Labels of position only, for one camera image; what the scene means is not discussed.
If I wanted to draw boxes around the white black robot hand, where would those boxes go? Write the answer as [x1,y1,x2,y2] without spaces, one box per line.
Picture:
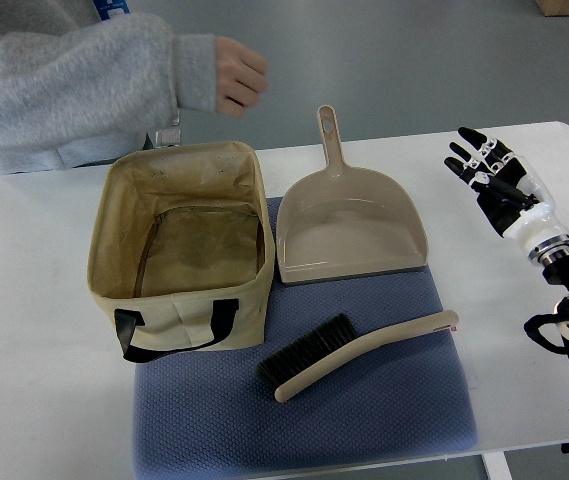
[444,127,569,267]

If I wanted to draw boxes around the person's bare hand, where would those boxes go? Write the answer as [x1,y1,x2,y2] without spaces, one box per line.
[215,37,268,118]

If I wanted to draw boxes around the beige hand broom black bristles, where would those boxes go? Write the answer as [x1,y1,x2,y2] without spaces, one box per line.
[256,310,459,403]

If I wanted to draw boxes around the grey fuzzy sleeve forearm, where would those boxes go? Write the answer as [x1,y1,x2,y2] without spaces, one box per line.
[0,1,216,175]

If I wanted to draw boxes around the small clear plastic clips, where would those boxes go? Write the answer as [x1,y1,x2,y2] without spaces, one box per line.
[153,113,181,148]

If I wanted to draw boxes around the beige plastic dustpan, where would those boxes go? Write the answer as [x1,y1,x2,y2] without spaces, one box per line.
[276,105,428,284]

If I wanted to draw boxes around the blue textured mat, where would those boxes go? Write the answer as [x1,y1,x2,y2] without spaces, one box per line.
[131,196,479,479]

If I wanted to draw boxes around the yellow fabric bag black handle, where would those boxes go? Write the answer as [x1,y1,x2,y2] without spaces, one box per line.
[87,142,275,363]

